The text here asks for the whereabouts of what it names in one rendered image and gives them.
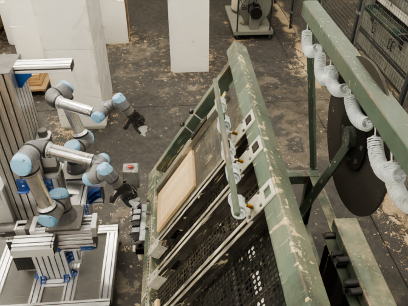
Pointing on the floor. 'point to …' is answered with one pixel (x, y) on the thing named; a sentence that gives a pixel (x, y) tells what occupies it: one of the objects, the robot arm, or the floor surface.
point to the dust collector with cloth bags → (250, 17)
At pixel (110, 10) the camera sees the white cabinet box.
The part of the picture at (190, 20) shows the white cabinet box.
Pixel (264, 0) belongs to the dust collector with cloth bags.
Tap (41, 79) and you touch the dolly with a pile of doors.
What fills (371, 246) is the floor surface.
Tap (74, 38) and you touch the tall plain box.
